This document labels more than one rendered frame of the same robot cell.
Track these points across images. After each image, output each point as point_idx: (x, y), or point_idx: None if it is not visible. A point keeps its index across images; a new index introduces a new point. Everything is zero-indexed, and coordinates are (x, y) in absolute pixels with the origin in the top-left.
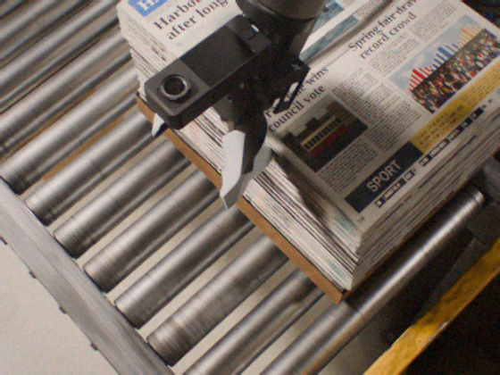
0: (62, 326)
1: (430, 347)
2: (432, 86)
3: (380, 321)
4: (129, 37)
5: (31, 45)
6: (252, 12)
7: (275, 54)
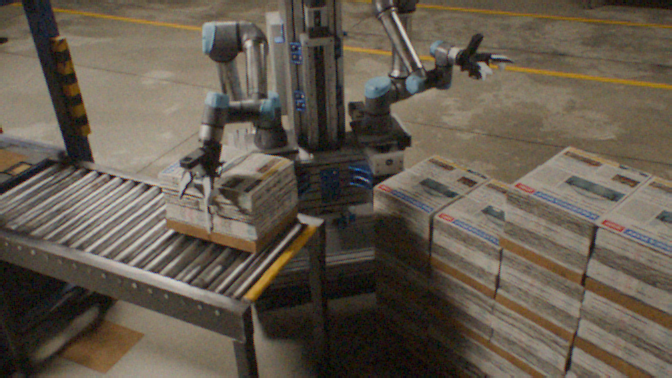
0: None
1: (333, 376)
2: (262, 169)
3: (304, 374)
4: (163, 185)
5: (74, 316)
6: (203, 141)
7: (212, 157)
